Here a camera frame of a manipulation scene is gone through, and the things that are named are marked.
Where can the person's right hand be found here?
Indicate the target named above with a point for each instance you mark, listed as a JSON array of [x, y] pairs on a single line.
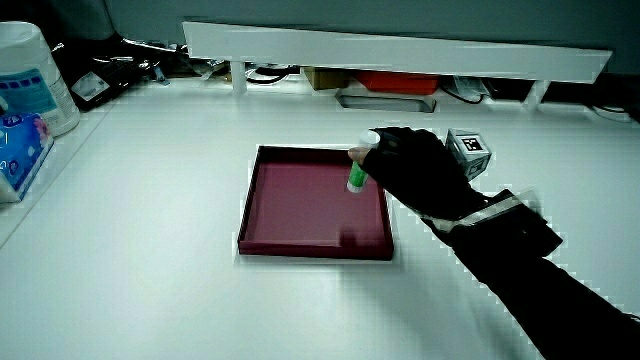
[[420, 172]]

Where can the green and white glue stick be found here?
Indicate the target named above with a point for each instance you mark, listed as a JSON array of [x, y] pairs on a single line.
[[357, 178]]

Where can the person's right forearm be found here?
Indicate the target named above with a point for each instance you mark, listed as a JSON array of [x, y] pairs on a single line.
[[545, 290]]

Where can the grey flat tray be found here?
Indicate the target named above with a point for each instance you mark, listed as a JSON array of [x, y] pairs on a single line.
[[385, 103]]

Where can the red flat box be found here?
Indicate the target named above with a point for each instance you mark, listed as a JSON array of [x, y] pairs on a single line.
[[397, 82]]

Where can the maroon shallow tray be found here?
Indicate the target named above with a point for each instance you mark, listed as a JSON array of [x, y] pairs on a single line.
[[305, 205]]

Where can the white monitor riser shelf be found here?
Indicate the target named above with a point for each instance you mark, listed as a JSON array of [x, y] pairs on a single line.
[[390, 52]]

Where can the brown cardboard box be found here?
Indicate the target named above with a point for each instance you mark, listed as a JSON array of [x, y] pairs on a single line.
[[325, 78]]

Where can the black bag with white label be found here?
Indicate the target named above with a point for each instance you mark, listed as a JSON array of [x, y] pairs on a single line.
[[100, 75]]

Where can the blue tissue pack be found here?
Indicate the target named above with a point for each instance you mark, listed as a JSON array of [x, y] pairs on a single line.
[[20, 150]]

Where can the white wipes canister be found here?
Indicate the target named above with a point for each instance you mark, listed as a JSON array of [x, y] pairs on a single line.
[[30, 75]]

